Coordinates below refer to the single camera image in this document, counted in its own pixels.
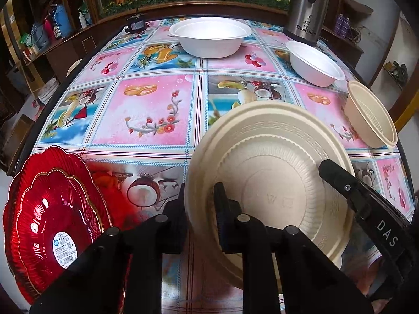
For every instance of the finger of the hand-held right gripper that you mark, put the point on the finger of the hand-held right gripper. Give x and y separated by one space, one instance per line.
340 176

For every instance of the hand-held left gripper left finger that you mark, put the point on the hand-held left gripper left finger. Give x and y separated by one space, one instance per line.
175 229

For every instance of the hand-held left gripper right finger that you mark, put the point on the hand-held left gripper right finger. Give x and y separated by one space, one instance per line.
226 229

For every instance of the beige embossed plate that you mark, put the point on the beige embossed plate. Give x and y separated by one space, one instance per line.
278 157

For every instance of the large white bowl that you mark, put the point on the large white bowl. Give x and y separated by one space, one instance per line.
209 36

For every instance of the stack of white plates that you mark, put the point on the stack of white plates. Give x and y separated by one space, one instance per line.
49 91

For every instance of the beige ribbed bowl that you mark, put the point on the beige ribbed bowl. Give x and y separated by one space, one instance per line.
366 114

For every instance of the small white bowl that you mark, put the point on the small white bowl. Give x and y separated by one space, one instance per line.
311 62

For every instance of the small red glass plate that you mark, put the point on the small red glass plate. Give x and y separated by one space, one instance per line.
49 219

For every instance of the colourful printed tablecloth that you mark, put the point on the colourful printed tablecloth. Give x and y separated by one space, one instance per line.
150 104

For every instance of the large red glass plate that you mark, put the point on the large red glass plate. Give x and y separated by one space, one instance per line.
55 157

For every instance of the purple bottles pack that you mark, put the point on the purple bottles pack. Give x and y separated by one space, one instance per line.
342 24

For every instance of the stainless steel thermos jug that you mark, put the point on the stainless steel thermos jug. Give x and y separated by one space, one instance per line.
307 9

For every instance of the wooden shelf cabinet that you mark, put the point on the wooden shelf cabinet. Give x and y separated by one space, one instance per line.
65 52

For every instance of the black power adapter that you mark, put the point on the black power adapter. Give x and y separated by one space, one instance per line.
136 24

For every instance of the white spray bottle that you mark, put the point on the white spray bottle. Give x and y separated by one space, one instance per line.
82 19

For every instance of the blue plastic bottle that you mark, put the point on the blue plastic bottle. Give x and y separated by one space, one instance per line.
63 21

